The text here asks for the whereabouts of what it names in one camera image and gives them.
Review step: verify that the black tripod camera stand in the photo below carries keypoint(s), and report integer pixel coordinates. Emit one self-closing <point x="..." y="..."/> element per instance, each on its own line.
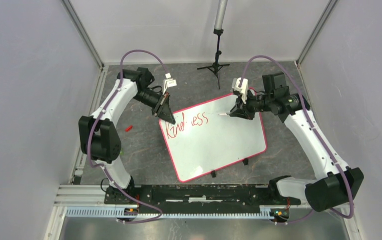
<point x="218" y="31"/>

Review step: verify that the white slotted cable duct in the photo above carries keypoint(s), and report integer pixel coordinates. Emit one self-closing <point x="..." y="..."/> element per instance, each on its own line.
<point x="128" y="213"/>

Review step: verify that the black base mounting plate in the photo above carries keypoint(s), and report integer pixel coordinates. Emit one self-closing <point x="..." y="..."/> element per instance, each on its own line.
<point x="197" y="199"/>

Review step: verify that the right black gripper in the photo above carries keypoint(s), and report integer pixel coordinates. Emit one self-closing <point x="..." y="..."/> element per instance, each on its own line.
<point x="238" y="110"/>

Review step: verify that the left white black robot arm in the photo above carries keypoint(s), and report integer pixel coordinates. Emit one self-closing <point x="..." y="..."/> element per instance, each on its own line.
<point x="99" y="139"/>

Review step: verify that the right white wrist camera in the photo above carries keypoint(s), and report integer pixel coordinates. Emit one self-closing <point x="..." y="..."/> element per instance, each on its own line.
<point x="240" y="88"/>

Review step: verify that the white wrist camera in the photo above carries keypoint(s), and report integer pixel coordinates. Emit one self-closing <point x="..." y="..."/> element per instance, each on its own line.
<point x="168" y="82"/>
<point x="240" y="88"/>

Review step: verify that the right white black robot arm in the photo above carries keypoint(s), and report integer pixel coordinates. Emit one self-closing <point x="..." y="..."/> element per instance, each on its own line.
<point x="335" y="182"/>

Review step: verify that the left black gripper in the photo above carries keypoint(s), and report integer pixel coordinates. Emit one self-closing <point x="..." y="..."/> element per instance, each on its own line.
<point x="163" y="111"/>

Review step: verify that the pink-framed whiteboard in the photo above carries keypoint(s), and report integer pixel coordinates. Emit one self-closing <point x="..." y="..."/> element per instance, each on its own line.
<point x="202" y="141"/>

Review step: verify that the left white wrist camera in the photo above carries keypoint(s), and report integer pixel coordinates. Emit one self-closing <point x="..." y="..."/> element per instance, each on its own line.
<point x="168" y="82"/>

